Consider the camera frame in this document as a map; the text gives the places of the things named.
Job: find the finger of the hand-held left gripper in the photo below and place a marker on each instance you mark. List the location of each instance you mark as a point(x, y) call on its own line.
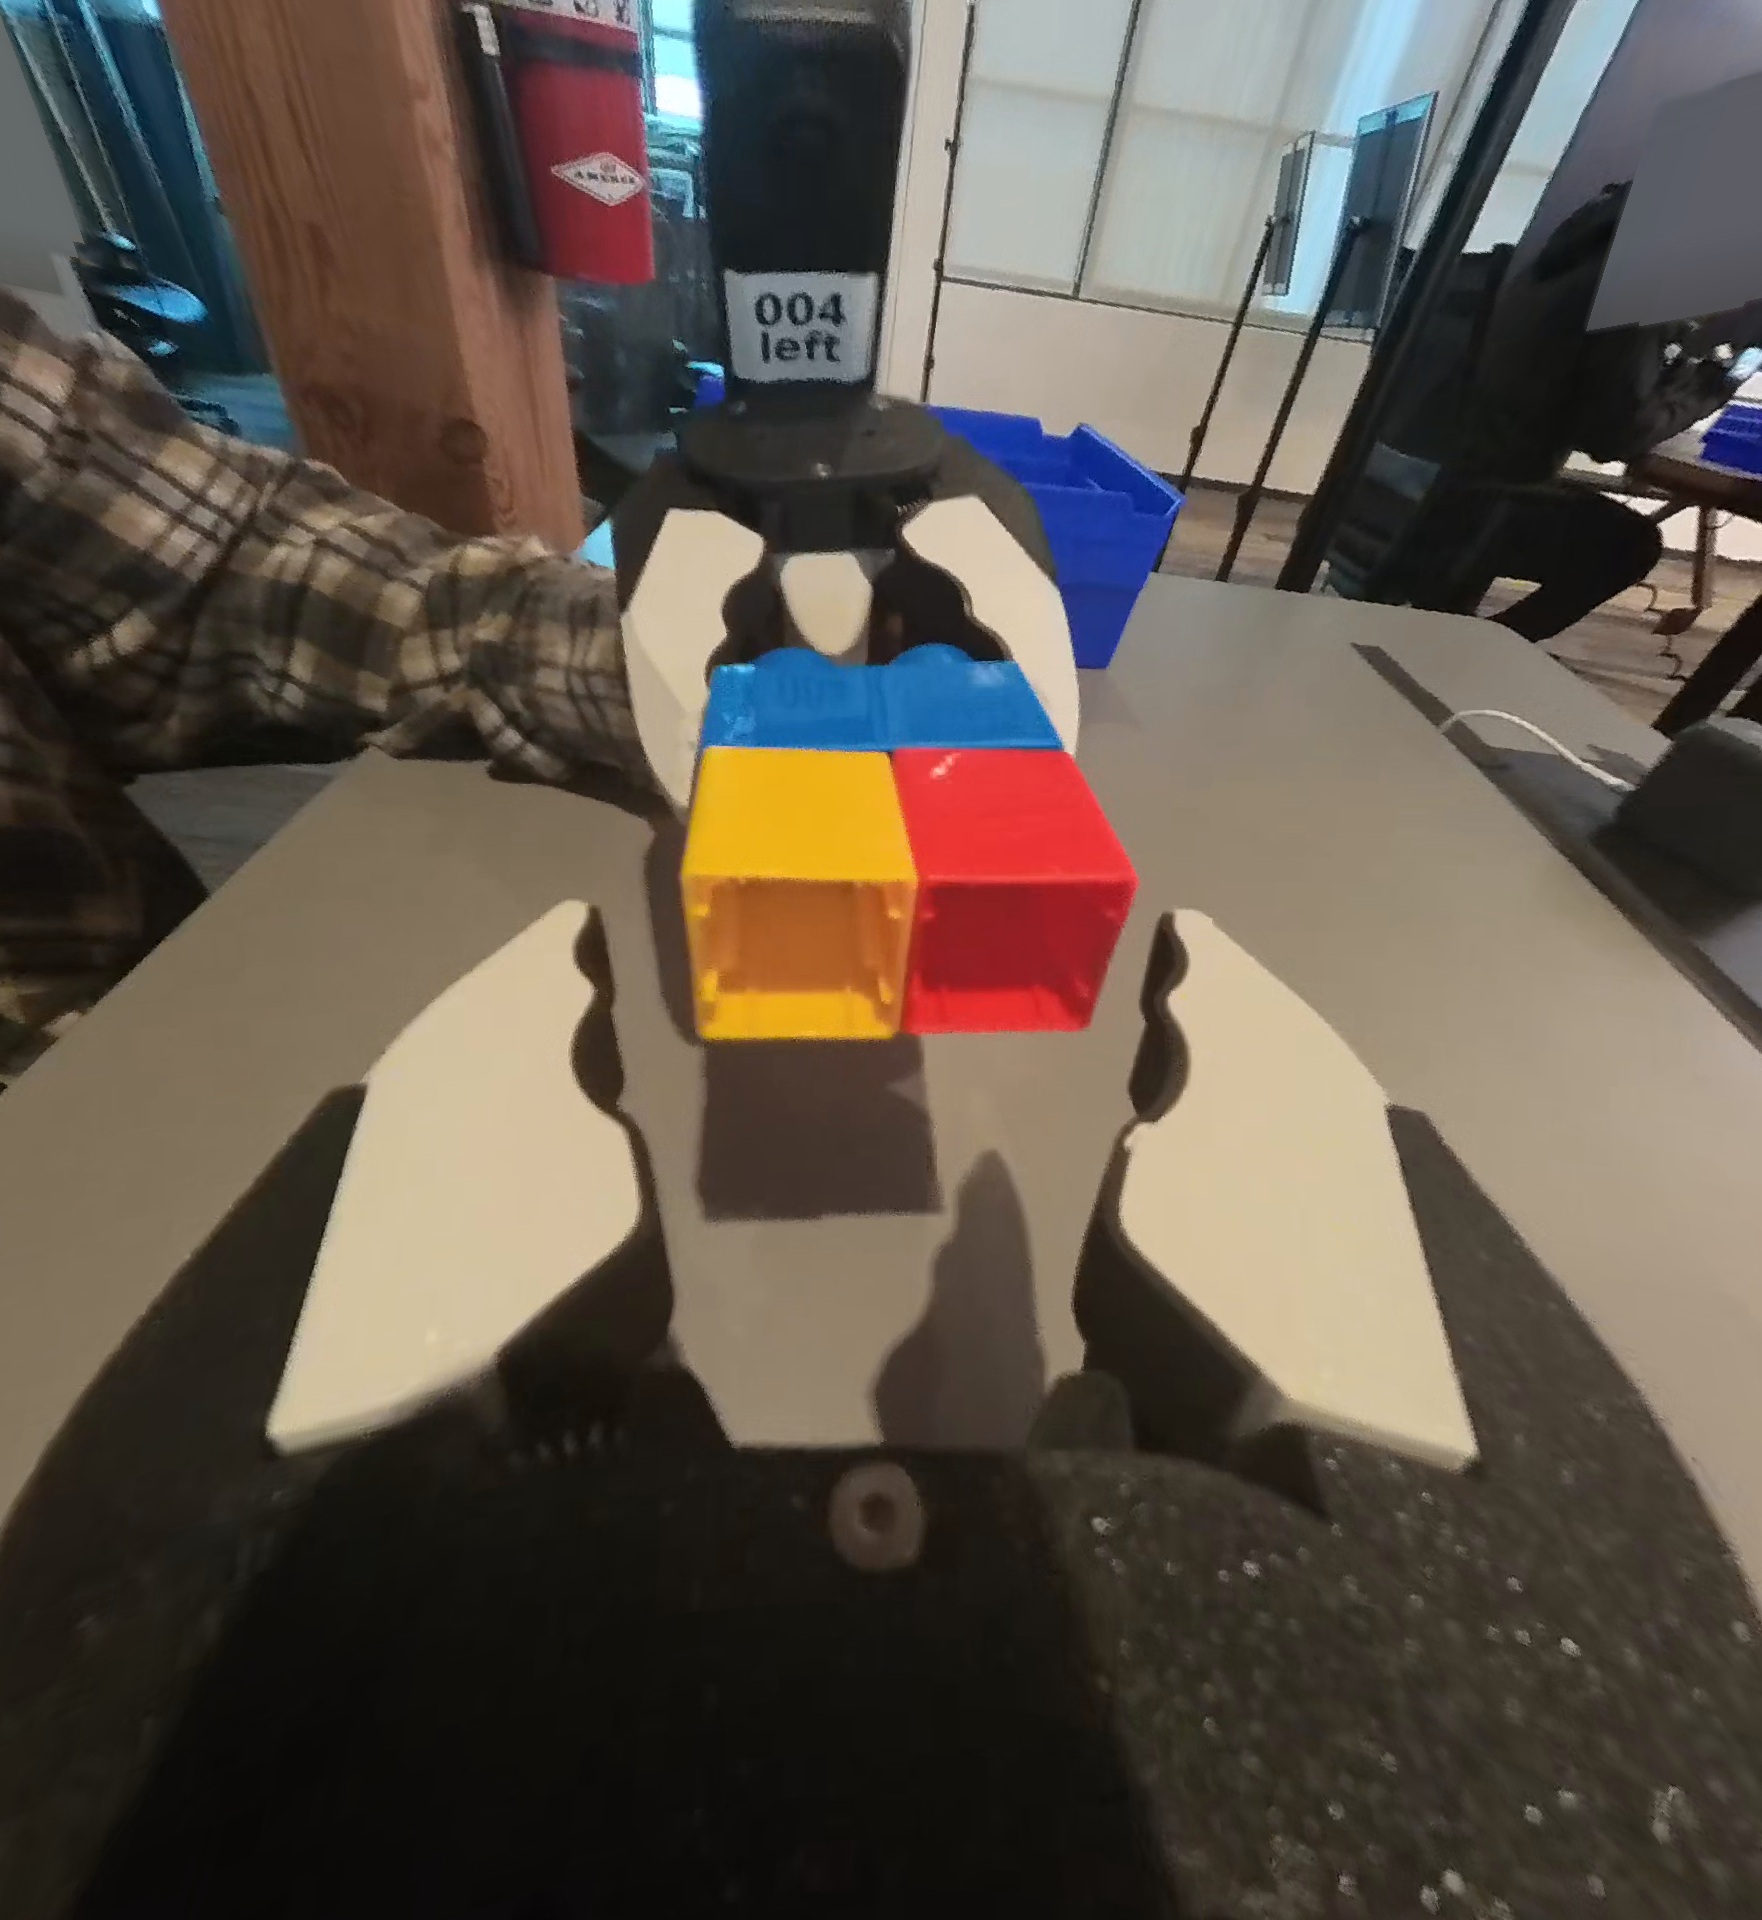
point(1023, 617)
point(672, 629)

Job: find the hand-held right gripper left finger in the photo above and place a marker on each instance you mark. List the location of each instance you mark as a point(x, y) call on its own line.
point(460, 1200)

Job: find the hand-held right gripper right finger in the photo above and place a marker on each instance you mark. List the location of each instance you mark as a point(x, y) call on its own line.
point(1285, 1229)

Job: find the blue mega block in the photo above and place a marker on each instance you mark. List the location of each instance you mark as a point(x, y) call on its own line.
point(955, 712)

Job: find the blue divided plastic bin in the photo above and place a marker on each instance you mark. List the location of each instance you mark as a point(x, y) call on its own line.
point(1105, 527)

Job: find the small red mega block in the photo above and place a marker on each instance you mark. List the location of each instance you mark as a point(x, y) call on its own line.
point(1001, 827)

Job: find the small yellow mega block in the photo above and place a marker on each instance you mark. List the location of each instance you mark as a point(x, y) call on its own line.
point(799, 819)

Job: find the red fire extinguisher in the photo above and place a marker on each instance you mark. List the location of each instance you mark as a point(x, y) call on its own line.
point(582, 164)

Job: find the wooden pillar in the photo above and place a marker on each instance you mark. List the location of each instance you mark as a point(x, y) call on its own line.
point(342, 226)

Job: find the dark grey power adapter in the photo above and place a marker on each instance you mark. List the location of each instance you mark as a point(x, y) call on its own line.
point(1723, 812)

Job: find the person's plaid shirt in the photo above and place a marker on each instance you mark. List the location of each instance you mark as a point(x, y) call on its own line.
point(41, 601)

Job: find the black metal post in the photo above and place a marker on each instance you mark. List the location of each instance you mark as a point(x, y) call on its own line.
point(1425, 286)

